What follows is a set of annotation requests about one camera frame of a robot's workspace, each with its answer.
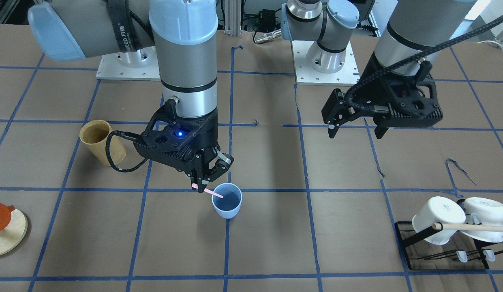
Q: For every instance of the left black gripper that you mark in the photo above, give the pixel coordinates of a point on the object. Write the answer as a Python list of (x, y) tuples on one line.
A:
[(367, 84)]

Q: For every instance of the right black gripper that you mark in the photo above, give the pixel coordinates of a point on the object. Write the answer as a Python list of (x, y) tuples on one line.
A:
[(205, 137)]

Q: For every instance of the light blue plastic cup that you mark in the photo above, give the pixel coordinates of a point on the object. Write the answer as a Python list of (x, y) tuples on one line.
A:
[(228, 206)]

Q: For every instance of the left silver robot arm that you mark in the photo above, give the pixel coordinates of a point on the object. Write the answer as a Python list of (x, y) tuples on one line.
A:
[(414, 27)]

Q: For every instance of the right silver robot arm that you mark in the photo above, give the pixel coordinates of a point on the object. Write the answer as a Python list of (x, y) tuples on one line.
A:
[(183, 33)]

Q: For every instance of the white mug near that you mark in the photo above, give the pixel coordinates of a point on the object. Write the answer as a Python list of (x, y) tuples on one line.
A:
[(438, 209)]

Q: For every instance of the white mug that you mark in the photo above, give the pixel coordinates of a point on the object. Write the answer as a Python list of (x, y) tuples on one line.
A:
[(438, 209), (486, 212)]

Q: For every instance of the bamboo cylinder holder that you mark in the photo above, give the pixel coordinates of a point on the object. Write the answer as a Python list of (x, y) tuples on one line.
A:
[(94, 135)]

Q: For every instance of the white mug far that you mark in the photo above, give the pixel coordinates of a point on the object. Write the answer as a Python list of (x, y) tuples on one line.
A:
[(486, 212)]

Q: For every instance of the orange mug on stand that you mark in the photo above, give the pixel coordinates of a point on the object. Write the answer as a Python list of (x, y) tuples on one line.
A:
[(5, 215)]

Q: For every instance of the wooden mug tree stand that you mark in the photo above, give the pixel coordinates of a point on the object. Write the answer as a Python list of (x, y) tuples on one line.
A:
[(14, 233)]

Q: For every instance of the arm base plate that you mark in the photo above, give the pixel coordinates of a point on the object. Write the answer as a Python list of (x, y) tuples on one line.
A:
[(314, 66), (141, 65)]

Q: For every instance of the wooden rack handle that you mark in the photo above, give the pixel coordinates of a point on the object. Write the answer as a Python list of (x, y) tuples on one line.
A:
[(467, 227)]

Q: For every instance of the black wire cup rack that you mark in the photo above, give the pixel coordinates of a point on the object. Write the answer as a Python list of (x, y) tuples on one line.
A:
[(432, 249)]

